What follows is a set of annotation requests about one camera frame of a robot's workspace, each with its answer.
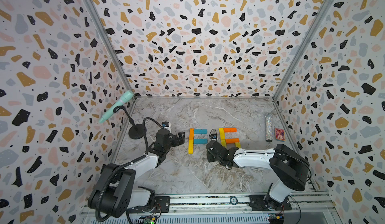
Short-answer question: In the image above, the yellow block bottom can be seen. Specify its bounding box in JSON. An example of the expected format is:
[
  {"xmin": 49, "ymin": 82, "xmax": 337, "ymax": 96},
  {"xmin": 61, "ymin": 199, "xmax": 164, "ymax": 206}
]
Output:
[{"xmin": 188, "ymin": 140, "xmax": 194, "ymax": 154}]

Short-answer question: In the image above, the glitter filled clear tube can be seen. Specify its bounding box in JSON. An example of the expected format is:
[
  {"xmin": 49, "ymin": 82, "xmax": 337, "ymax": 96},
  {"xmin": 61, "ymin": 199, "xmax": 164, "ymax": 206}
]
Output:
[{"xmin": 265, "ymin": 113, "xmax": 273, "ymax": 142}]

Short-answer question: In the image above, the orange block vertical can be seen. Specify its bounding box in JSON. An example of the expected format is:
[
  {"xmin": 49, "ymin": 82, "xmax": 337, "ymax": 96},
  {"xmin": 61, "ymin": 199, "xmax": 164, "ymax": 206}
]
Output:
[{"xmin": 189, "ymin": 128, "xmax": 194, "ymax": 140}]

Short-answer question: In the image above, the teal block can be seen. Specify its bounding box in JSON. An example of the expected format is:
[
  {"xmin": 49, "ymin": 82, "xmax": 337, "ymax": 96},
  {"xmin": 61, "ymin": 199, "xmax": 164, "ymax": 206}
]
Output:
[
  {"xmin": 193, "ymin": 139, "xmax": 208, "ymax": 145},
  {"xmin": 194, "ymin": 129, "xmax": 208, "ymax": 135}
]

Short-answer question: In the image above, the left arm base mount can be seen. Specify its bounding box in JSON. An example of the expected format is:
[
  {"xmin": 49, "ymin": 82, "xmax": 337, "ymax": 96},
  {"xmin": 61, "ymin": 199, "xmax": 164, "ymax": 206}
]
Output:
[{"xmin": 127, "ymin": 196, "xmax": 170, "ymax": 215}]

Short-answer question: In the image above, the red playing card box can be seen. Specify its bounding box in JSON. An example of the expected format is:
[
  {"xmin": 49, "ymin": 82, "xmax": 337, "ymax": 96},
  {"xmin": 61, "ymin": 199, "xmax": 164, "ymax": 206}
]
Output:
[{"xmin": 274, "ymin": 128, "xmax": 286, "ymax": 142}]

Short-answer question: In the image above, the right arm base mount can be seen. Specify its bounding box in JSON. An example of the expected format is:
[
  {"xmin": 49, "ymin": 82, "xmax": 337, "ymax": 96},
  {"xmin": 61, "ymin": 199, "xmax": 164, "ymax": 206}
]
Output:
[{"xmin": 249, "ymin": 195, "xmax": 292, "ymax": 211}]

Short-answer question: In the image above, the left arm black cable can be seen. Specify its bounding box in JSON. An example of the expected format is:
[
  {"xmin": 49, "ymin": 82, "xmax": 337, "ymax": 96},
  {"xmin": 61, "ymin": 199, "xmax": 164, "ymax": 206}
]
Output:
[{"xmin": 94, "ymin": 117, "xmax": 164, "ymax": 223}]

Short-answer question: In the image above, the mint green microphone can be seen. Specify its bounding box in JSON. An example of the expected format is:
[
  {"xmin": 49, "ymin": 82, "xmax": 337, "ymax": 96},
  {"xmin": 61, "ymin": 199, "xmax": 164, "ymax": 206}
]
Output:
[{"xmin": 99, "ymin": 91, "xmax": 134, "ymax": 123}]

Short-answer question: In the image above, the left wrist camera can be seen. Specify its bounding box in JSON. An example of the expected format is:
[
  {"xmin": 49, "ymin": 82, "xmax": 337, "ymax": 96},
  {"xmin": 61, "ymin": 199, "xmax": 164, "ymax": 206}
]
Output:
[{"xmin": 161, "ymin": 121, "xmax": 171, "ymax": 131}]

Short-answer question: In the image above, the black microphone stand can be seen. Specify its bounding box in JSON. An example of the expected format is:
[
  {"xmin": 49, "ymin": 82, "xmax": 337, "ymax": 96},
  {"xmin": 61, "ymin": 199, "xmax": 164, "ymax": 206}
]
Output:
[{"xmin": 115, "ymin": 106, "xmax": 146, "ymax": 140}]

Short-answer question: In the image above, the orange block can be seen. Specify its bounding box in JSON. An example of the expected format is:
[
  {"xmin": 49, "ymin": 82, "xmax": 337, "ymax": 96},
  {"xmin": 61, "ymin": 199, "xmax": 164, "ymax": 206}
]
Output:
[{"xmin": 223, "ymin": 128, "xmax": 237, "ymax": 133}]

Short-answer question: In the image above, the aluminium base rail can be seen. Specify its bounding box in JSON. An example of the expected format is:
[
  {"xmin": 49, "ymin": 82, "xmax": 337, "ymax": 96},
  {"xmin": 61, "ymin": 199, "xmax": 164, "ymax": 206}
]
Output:
[{"xmin": 79, "ymin": 192, "xmax": 337, "ymax": 224}]

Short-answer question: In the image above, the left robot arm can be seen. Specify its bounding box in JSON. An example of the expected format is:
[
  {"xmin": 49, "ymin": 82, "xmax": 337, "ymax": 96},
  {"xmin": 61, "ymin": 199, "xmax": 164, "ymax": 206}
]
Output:
[{"xmin": 88, "ymin": 129, "xmax": 185, "ymax": 222}]

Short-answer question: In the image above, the orange block diagonal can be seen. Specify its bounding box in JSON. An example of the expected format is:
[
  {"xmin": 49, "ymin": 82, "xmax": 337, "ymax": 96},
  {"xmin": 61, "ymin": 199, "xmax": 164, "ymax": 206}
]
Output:
[{"xmin": 225, "ymin": 138, "xmax": 240, "ymax": 144}]

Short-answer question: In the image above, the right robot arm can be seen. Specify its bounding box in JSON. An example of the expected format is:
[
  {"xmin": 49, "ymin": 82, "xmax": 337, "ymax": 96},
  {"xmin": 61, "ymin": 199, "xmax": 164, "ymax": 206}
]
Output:
[{"xmin": 206, "ymin": 140, "xmax": 311, "ymax": 207}]

